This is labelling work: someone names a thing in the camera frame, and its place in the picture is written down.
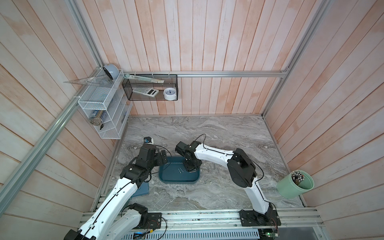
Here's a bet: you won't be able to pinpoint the teal plastic storage tray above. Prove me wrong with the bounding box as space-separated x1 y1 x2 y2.
159 157 201 184

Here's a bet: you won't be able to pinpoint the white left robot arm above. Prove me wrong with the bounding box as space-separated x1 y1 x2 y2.
64 143 172 240

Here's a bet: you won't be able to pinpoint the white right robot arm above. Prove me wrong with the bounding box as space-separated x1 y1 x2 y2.
175 141 281 227

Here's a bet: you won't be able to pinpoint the screws on table top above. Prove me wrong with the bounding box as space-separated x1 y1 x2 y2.
207 164 220 173

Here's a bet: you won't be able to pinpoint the metal cylinder in shelf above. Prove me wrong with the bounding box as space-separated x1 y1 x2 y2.
89 110 106 126

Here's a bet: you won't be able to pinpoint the white calculator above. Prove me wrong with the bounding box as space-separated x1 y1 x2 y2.
133 88 159 97

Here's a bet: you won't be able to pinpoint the white tape roll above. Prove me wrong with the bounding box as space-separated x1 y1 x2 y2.
163 88 178 101

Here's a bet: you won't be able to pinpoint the clear straight ruler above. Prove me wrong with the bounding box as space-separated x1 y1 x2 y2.
124 74 164 84

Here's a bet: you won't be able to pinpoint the clear triangle ruler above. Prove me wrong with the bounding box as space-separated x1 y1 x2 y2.
65 76 111 87

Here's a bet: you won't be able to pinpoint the grey round desk clock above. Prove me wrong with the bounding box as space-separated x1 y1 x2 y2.
103 64 120 80

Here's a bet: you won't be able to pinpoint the green pen holder cup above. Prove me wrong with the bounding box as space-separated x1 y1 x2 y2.
277 170 315 199

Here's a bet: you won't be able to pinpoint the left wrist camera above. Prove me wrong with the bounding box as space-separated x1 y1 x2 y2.
144 137 154 145

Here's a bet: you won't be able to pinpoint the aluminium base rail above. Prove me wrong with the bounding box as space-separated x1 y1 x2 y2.
122 208 325 240

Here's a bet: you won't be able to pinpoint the black wire mesh basket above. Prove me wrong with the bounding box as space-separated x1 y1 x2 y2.
122 74 179 101

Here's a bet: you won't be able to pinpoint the white wire mesh shelf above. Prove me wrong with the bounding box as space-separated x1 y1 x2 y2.
78 69 133 140

